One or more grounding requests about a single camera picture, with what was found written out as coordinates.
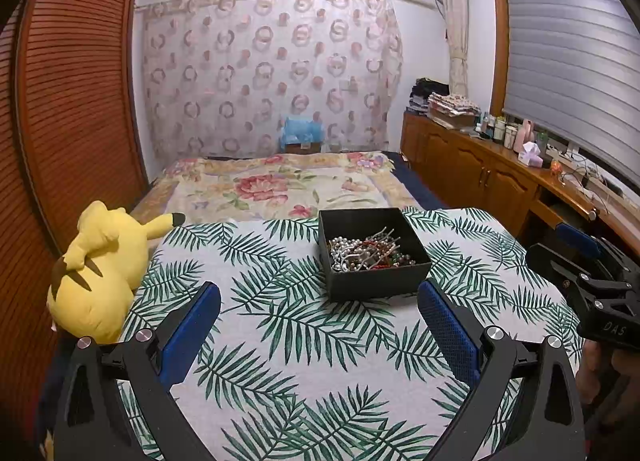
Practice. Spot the floral blanket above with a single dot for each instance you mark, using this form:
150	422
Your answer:
260	191

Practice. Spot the tied lace curtain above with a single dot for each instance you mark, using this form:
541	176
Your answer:
456	26

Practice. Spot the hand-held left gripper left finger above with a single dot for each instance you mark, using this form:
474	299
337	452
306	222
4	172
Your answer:
192	336

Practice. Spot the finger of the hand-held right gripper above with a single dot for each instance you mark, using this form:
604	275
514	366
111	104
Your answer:
550	266
577	238

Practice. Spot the yellow plush toy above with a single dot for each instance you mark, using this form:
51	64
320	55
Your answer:
100	291

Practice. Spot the pink tissue box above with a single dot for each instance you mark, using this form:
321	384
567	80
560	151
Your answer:
530	155

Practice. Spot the row of toiletry bottles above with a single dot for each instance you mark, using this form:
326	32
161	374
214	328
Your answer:
500	131

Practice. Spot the green leaf print cloth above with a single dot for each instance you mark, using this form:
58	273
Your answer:
300	341

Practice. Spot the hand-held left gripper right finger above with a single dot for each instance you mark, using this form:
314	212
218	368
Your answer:
445	326

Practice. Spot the wooden window frame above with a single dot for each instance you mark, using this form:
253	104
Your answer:
498	41

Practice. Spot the wooden cabinet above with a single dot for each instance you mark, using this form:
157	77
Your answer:
475	166

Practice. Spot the grey window blind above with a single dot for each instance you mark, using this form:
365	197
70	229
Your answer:
565	66

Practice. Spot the silver metal hairpin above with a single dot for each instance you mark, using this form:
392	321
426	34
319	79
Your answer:
385	238

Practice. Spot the blue plush toy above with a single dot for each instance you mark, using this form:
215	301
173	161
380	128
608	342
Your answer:
300	128

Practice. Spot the black cardboard box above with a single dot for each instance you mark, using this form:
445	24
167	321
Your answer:
375	286

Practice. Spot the stack of folded patterned cloths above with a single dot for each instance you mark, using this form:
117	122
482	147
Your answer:
455	108

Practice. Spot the dark blue bed sheet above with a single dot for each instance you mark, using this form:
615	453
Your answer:
425	188

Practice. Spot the stack of dark clothes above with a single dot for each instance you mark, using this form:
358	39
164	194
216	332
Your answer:
425	93

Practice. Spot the small orange ornament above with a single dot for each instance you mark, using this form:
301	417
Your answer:
556	168

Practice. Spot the person's right hand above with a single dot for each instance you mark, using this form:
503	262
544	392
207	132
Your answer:
592	371

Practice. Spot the circle pattern curtain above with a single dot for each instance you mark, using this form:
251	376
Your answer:
225	66

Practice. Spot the wooden louvred wardrobe door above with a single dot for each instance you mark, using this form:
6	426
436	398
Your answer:
75	91

